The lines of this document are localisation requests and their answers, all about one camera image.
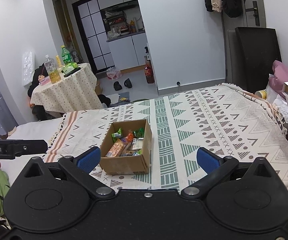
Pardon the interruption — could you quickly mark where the orange cracker packet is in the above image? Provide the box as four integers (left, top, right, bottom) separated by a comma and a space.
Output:
105, 139, 127, 158

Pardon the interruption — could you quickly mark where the light green candy packet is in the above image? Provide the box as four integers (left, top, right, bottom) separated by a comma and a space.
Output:
111, 128, 123, 142

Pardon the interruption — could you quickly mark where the pink snack packet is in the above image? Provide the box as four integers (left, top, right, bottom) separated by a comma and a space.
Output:
125, 130, 134, 143

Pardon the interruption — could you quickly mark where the dark green candy packet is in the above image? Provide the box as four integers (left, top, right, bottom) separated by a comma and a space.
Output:
133, 127, 145, 138

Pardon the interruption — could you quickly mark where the purple wafer packet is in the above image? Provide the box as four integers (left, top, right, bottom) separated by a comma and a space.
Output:
130, 138, 144, 152

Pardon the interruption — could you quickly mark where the patterned bed blanket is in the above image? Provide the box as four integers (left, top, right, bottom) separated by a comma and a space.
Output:
43, 84, 288, 190

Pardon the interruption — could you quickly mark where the brown cardboard box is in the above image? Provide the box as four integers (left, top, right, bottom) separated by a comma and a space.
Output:
100, 119, 152, 175

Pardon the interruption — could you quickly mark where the round table with dotted cloth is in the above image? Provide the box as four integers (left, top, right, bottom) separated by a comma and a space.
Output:
30, 63, 103, 113

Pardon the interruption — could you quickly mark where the blue floor mat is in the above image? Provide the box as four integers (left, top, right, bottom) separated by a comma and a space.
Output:
107, 92, 130, 105

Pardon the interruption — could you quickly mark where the left black slipper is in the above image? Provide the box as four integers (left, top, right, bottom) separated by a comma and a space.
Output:
113, 81, 123, 91

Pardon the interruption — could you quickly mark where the black slipper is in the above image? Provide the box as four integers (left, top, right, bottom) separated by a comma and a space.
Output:
113, 81, 123, 91
124, 78, 133, 88

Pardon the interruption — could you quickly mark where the right black slipper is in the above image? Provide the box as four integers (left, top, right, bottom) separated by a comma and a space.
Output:
124, 78, 133, 88

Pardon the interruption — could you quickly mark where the green tissue pack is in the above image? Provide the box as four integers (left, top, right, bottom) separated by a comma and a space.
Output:
61, 62, 78, 74

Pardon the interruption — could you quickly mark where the pack of water bottles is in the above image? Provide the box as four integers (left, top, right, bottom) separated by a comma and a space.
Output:
106, 67, 122, 80

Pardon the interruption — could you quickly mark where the yellow oil bottle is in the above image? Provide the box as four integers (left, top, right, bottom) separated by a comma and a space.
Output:
44, 55, 61, 84

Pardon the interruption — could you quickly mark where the green soda bottle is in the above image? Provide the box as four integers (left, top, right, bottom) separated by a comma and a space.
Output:
61, 45, 74, 65

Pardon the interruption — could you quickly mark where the dark red sauce bottle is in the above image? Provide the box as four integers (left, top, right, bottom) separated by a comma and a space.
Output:
145, 64, 155, 83

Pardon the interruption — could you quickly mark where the white kitchen cabinet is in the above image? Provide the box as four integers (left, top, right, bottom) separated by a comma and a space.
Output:
107, 31, 147, 70

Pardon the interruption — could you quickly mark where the black spray bottle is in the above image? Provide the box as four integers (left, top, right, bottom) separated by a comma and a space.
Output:
145, 46, 151, 61

